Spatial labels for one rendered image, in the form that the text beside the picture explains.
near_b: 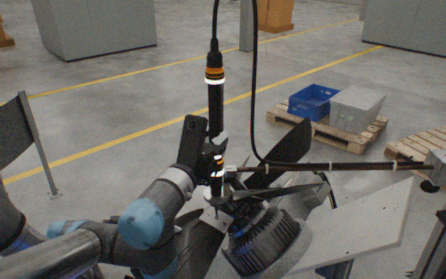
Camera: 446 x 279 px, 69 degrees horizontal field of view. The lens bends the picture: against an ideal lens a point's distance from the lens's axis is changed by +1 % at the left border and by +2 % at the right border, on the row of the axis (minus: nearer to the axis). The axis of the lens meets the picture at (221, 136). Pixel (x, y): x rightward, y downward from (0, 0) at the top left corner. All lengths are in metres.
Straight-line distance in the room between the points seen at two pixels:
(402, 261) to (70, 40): 6.12
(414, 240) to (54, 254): 2.62
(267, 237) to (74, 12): 6.22
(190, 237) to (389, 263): 1.92
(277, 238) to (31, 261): 0.63
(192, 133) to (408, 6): 7.46
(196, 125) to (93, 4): 6.33
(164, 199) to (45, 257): 0.19
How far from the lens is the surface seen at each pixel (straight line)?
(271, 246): 0.97
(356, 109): 3.60
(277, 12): 8.84
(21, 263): 0.52
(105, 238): 0.68
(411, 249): 2.82
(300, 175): 1.25
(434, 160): 1.02
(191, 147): 0.66
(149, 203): 0.57
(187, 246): 0.91
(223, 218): 0.97
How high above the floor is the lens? 1.87
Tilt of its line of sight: 30 degrees down
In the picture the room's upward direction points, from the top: straight up
